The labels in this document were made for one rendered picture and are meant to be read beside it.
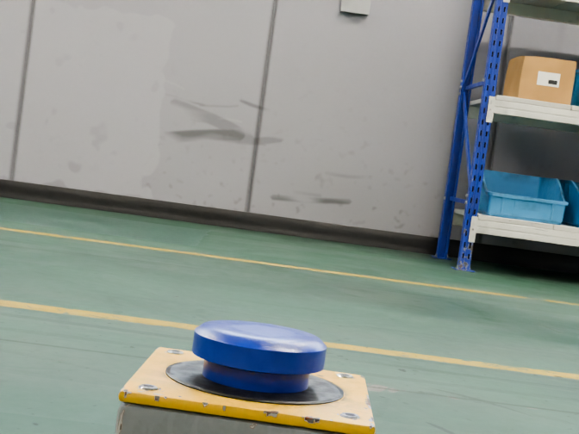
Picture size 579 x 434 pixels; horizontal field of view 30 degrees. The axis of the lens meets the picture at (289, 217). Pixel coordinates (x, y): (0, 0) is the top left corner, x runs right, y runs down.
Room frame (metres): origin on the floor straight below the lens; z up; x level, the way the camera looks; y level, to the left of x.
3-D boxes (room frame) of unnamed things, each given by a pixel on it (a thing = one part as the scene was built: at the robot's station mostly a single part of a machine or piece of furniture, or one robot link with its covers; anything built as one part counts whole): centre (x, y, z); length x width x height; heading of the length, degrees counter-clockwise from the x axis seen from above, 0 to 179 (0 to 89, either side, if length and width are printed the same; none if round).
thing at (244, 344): (0.32, 0.00, 0.32); 0.04 x 0.04 x 0.02
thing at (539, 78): (5.01, -1.05, 0.89); 0.31 x 0.24 x 0.20; 3
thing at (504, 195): (5.08, -1.04, 0.36); 0.50 x 0.38 x 0.21; 3
